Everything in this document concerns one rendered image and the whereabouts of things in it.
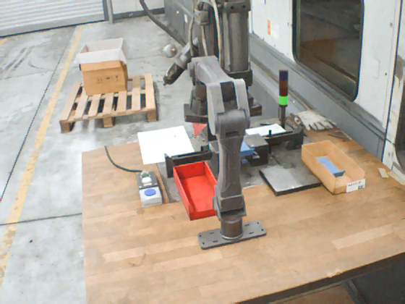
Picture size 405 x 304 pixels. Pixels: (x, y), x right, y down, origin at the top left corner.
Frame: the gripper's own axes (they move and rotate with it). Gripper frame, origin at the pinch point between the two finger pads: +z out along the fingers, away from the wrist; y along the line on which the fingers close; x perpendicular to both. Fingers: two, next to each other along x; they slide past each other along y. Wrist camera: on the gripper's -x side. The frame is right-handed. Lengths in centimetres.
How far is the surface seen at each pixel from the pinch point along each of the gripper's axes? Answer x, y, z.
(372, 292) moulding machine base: 16, -94, 72
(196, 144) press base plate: -28.0, -5.8, 26.4
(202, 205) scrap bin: 15.3, -3.8, 17.3
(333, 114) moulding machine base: -54, -76, 21
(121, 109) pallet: -245, 38, 160
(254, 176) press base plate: 0.6, -24.0, 16.6
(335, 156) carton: -4, -55, 8
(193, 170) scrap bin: -3.0, -2.1, 18.7
